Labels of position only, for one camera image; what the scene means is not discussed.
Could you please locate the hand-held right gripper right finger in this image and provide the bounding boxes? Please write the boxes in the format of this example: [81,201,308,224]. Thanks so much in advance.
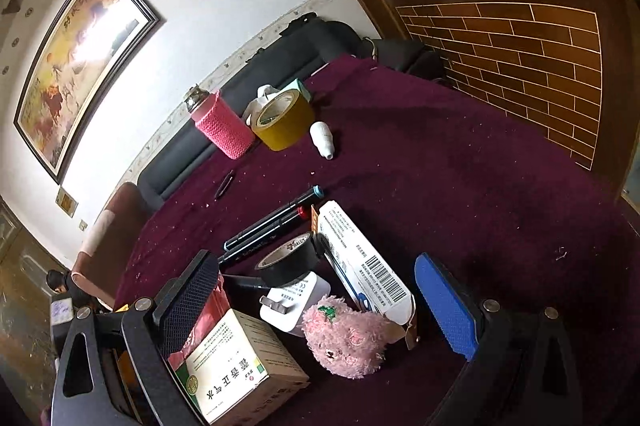
[414,252,601,426]

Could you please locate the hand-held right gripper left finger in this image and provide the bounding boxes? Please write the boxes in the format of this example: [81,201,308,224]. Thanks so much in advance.
[50,250,221,426]

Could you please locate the red foil packet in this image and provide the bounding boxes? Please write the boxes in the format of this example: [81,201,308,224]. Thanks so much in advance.
[167,273,236,372]

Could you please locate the white green medicine box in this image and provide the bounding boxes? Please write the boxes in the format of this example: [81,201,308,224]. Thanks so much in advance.
[172,308,311,426]

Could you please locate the white barcode box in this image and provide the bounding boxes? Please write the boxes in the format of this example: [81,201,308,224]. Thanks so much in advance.
[311,201,417,327]

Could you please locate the white charger plug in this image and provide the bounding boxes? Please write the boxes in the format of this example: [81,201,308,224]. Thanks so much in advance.
[259,270,332,333]

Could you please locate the pink plush toy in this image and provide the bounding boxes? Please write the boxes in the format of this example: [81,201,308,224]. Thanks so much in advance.
[301,295,401,379]

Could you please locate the black tape roll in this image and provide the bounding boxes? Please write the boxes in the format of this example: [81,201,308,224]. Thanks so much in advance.
[255,232,326,289]

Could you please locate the black marker red caps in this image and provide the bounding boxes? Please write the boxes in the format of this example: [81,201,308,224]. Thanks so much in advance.
[217,206,311,264]

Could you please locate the black marker blue caps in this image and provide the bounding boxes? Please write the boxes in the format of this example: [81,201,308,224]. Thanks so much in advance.
[223,186,325,253]

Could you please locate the thick black pen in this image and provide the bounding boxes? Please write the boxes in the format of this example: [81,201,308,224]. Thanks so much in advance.
[222,275,272,291]

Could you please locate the brown chair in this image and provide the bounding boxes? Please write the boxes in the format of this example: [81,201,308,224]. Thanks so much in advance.
[70,182,153,301]

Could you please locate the thin black pen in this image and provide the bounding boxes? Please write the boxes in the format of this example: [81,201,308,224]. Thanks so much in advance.
[214,170,236,201]

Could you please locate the maroon tablecloth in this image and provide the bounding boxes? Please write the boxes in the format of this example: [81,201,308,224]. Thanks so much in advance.
[114,53,640,426]

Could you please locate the yellow tape roll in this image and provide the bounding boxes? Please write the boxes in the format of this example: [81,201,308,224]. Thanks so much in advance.
[250,89,317,151]

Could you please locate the white crumpled item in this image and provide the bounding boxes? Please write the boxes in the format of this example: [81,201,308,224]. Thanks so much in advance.
[242,84,278,127]

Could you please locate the teal small box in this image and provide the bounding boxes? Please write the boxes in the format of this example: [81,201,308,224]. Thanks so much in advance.
[290,78,313,102]

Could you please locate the black bag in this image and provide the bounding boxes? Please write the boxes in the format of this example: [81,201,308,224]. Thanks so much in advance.
[372,38,446,79]

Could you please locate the black leather sofa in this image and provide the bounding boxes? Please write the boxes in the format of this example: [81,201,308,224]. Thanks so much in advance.
[137,16,371,211]

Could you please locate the wooden brick-pattern counter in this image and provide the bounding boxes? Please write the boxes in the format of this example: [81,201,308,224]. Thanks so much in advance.
[370,0,631,187]

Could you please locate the framed landscape painting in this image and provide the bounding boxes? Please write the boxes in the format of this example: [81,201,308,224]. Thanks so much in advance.
[14,0,166,185]

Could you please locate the small golden wall plaque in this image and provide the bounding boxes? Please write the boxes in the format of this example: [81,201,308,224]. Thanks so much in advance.
[56,187,79,217]

